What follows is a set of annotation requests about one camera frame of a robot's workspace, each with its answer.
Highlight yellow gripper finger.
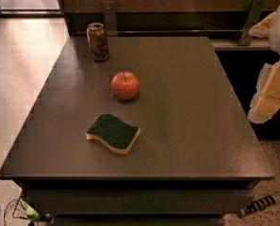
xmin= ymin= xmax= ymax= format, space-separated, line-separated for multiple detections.
xmin=247 ymin=60 xmax=280 ymax=123
xmin=249 ymin=12 xmax=275 ymax=38

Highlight striped black white handle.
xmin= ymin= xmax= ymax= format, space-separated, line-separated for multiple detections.
xmin=239 ymin=191 xmax=280 ymax=218

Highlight grey metal bracket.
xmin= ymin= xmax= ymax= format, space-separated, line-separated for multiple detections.
xmin=102 ymin=0 xmax=118 ymax=36
xmin=239 ymin=0 xmax=267 ymax=46

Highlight grey metal bracket right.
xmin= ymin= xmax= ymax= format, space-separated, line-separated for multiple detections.
xmin=239 ymin=0 xmax=267 ymax=46

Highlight red apple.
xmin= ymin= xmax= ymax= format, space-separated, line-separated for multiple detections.
xmin=111 ymin=72 xmax=140 ymax=101

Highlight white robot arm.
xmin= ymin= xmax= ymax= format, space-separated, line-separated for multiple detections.
xmin=247 ymin=6 xmax=280 ymax=123

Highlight green and yellow sponge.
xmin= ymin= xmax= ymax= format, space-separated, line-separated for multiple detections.
xmin=86 ymin=114 xmax=140 ymax=154

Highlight wire basket with green item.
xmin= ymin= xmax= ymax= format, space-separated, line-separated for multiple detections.
xmin=3 ymin=197 xmax=53 ymax=226

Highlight orange soda can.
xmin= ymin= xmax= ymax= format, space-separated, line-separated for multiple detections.
xmin=87 ymin=23 xmax=109 ymax=62

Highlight grey metal bracket left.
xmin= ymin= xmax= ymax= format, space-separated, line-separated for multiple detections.
xmin=102 ymin=0 xmax=118 ymax=36

